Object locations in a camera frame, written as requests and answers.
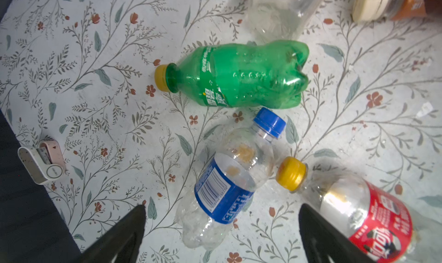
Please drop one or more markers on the clear square bottle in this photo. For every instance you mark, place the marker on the clear square bottle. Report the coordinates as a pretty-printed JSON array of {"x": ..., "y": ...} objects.
[{"x": 271, "y": 20}]

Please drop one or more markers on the clear bottle red label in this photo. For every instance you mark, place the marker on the clear bottle red label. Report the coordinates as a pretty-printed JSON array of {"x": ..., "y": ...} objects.
[{"x": 384, "y": 228}]

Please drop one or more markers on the small white pink device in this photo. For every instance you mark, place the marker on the small white pink device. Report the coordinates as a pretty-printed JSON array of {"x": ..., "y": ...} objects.
[{"x": 45, "y": 163}]

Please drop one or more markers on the green bottle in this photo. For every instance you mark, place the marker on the green bottle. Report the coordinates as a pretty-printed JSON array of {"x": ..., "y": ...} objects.
[{"x": 239, "y": 75}]

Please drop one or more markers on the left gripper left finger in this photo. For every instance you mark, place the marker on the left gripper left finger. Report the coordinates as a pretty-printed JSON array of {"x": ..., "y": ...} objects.
[{"x": 121, "y": 243}]

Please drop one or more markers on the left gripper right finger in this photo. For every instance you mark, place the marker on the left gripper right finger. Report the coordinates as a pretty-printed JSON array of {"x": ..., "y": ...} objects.
[{"x": 322, "y": 243}]

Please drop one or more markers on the clear bottle blue label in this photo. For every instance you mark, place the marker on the clear bottle blue label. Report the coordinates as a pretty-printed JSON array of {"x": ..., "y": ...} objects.
[{"x": 243, "y": 162}]

